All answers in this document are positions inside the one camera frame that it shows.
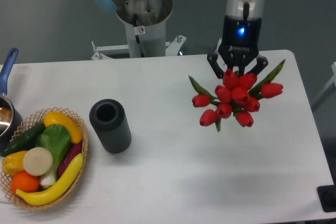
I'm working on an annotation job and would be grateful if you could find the green cucumber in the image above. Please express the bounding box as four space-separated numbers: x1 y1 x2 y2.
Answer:
1 123 46 157

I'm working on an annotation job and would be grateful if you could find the black box at table edge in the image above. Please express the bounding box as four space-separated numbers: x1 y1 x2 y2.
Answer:
317 185 335 212

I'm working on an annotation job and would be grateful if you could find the blue handled saucepan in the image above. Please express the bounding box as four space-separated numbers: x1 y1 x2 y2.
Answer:
1 48 22 151

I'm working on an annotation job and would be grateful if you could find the purple eggplant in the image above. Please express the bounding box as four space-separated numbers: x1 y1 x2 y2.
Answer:
57 143 82 178

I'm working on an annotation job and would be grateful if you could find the yellow banana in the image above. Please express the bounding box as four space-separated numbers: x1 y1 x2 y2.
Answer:
16 153 84 206

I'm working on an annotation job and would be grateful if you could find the red tulip bouquet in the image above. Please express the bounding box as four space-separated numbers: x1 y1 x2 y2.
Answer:
188 60 285 132

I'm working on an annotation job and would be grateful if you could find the beige round bun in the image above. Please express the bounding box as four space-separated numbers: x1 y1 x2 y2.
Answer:
23 147 53 176

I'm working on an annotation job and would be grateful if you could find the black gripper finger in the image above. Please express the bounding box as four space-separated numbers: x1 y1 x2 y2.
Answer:
207 50 225 79
248 54 268 75

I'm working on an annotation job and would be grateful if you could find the green bok choy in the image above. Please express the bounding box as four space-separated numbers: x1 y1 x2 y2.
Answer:
35 124 71 188

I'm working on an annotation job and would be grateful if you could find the orange fruit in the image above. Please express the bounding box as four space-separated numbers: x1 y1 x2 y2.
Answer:
10 172 40 195

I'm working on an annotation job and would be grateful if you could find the yellow bell pepper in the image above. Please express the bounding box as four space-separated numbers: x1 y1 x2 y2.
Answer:
2 151 28 176

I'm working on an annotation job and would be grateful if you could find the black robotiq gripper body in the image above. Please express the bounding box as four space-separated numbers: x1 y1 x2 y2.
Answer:
218 15 262 75

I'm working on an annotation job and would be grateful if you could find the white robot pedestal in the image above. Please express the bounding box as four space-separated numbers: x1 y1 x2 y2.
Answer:
94 0 187 58

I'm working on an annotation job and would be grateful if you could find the woven wicker basket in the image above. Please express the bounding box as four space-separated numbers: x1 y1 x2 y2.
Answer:
1 107 89 210

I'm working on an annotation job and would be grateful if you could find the dark grey ribbed vase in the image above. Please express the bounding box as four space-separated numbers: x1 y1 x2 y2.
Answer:
89 99 132 154

